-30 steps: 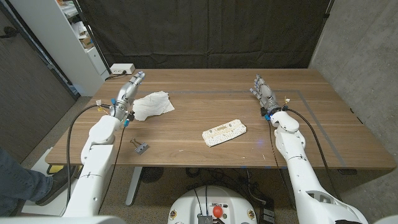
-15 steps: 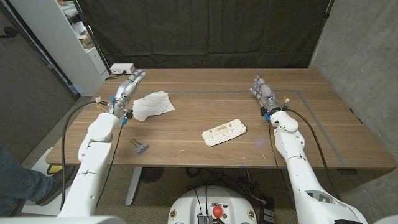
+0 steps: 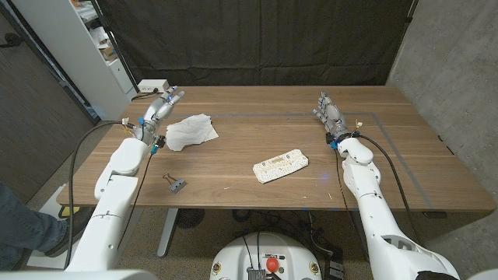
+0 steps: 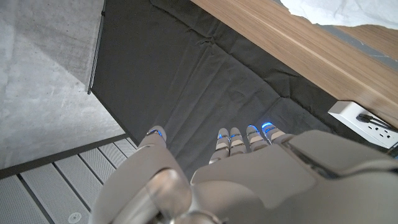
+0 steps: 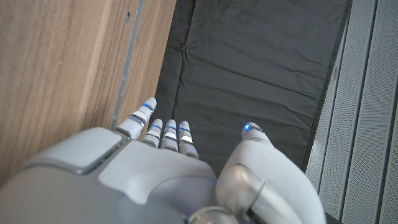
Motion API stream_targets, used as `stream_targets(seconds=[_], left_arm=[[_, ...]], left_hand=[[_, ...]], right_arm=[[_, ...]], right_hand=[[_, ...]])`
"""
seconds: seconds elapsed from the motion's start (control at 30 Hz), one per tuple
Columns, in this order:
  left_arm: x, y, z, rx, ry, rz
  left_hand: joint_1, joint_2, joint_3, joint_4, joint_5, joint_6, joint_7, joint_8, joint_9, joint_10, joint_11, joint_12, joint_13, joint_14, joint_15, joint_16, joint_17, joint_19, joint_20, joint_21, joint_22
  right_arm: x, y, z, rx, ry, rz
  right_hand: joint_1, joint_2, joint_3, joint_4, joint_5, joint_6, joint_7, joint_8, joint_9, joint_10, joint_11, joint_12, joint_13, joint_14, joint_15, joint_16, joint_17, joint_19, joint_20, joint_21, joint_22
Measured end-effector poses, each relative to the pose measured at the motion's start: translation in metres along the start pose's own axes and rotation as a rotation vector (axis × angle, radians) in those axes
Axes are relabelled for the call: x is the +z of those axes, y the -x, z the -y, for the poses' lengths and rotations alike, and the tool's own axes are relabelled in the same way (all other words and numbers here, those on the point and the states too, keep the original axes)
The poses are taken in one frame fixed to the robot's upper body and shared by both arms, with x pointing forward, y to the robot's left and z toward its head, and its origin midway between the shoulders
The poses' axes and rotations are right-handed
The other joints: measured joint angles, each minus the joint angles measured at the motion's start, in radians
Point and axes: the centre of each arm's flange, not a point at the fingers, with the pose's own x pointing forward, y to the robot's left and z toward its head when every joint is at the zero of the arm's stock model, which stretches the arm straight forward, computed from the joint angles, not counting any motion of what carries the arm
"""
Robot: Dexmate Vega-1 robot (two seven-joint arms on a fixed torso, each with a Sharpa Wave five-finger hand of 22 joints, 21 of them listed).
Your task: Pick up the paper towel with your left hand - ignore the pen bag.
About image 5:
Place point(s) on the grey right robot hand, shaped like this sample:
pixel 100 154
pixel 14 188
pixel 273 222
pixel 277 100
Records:
pixel 124 186

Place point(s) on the wooden table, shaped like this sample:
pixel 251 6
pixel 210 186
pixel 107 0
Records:
pixel 127 62

